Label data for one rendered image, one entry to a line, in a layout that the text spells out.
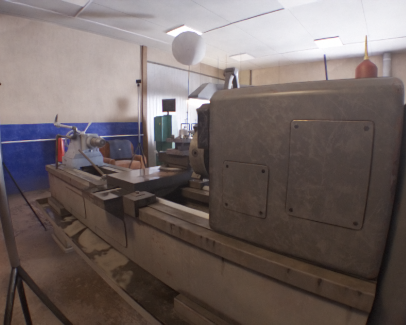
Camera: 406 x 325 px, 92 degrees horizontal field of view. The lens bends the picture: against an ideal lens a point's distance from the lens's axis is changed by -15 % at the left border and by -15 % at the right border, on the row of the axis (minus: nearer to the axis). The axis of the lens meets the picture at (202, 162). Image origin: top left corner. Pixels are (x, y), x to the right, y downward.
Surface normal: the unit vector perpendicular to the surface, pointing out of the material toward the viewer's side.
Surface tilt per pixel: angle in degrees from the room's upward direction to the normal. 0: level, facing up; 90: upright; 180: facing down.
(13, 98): 90
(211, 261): 90
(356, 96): 90
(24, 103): 90
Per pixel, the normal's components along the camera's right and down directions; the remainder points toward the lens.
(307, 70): -0.66, 0.11
